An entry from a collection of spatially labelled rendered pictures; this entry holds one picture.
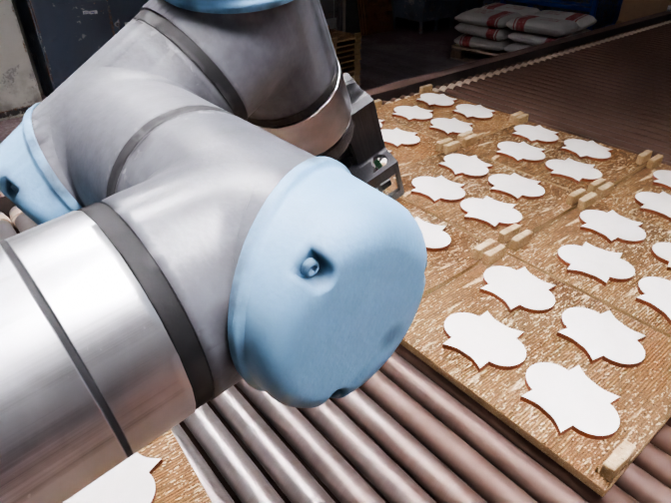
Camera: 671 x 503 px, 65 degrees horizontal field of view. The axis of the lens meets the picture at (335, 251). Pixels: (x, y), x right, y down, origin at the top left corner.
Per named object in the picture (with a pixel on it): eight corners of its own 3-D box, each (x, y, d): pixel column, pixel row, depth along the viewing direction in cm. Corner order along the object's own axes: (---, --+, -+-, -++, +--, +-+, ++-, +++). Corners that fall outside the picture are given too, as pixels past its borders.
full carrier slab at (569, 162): (589, 203, 132) (594, 187, 129) (457, 152, 157) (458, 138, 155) (650, 164, 151) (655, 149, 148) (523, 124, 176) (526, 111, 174)
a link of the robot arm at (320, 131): (262, 150, 32) (206, 74, 36) (285, 188, 36) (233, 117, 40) (362, 81, 33) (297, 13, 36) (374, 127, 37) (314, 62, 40)
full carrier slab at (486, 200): (498, 253, 113) (501, 237, 111) (368, 186, 139) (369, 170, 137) (585, 204, 131) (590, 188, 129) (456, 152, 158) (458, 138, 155)
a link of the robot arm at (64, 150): (22, 238, 19) (230, 34, 21) (-48, 142, 26) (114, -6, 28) (160, 325, 25) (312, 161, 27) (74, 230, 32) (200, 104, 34)
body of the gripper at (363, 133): (407, 200, 47) (389, 114, 37) (329, 255, 47) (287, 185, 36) (359, 147, 51) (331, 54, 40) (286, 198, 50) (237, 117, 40)
